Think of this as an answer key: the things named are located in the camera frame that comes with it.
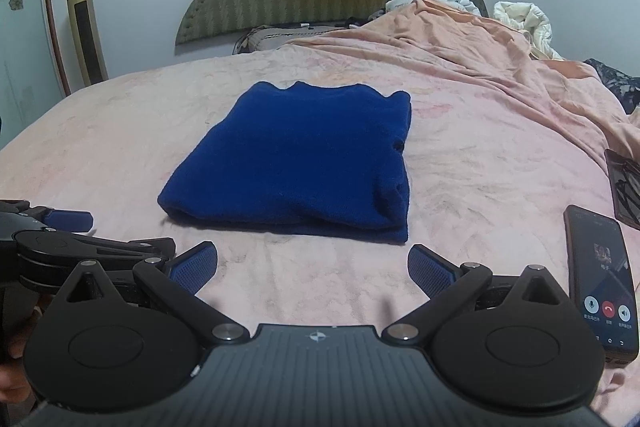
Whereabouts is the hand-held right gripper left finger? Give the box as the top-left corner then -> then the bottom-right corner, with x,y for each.
49,240 -> 251,349

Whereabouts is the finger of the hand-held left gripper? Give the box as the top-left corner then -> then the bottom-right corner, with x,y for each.
14,229 -> 179,281
29,205 -> 95,232

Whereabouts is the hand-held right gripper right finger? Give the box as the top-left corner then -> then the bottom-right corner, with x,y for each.
380,244 -> 577,347

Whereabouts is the blue knit sweater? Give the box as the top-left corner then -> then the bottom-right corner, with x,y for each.
157,80 -> 413,245

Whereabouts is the person's left hand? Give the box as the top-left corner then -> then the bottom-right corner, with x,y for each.
0,336 -> 37,406

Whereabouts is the pink blanket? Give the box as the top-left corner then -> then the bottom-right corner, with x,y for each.
0,0 -> 640,427

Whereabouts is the black smartphone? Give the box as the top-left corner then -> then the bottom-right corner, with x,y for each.
563,204 -> 640,354

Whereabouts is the gold tower fan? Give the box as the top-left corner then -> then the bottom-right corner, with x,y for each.
63,0 -> 110,87

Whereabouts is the dark glossy tablet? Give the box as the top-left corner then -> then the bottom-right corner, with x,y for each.
603,148 -> 640,226

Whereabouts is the grey striped pillow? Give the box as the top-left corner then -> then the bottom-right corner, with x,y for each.
234,24 -> 362,56

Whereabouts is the cream quilt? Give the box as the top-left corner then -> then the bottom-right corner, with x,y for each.
492,1 -> 564,60

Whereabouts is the dark floral cloth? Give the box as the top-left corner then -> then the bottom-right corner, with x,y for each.
583,58 -> 640,114

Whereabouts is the red-brown door frame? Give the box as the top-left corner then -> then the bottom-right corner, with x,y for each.
38,0 -> 71,97

